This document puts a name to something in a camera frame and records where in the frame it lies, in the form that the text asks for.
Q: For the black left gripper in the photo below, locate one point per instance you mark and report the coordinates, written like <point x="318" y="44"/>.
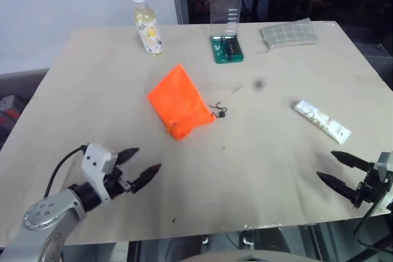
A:
<point x="116" y="182"/>

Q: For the beige paper table cover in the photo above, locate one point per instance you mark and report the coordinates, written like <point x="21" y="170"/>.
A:
<point x="245" y="167"/>

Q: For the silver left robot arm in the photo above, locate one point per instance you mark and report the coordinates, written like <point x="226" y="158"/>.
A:
<point x="40" y="213"/>

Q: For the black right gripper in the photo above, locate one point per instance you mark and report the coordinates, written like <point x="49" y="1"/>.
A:
<point x="370" y="190"/>

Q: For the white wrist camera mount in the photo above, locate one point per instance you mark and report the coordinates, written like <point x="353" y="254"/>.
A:
<point x="93" y="157"/>
<point x="385" y="164"/>

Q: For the silver metal bracket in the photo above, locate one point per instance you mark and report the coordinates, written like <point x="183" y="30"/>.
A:
<point x="205" y="239"/>
<point x="248" y="239"/>

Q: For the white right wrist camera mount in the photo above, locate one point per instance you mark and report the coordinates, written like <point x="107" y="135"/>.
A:
<point x="385" y="164"/>

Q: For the clear bottle with yellow drink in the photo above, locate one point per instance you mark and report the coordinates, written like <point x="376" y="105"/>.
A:
<point x="150" y="32"/>

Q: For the white cream tube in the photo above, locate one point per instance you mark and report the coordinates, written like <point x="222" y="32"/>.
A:
<point x="322" y="121"/>

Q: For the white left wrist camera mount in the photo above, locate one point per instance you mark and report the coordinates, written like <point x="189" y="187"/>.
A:
<point x="93" y="157"/>

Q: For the green bit case clear lid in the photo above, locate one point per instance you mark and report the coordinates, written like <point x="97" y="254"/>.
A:
<point x="227" y="50"/>

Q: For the red and black box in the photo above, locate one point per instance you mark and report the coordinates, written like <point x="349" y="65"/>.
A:
<point x="9" y="111"/>

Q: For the grey plaid zipper pouch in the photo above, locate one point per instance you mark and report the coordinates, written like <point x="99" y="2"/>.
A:
<point x="288" y="35"/>

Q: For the grey rounded housing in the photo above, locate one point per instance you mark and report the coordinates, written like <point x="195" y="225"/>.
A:
<point x="255" y="256"/>

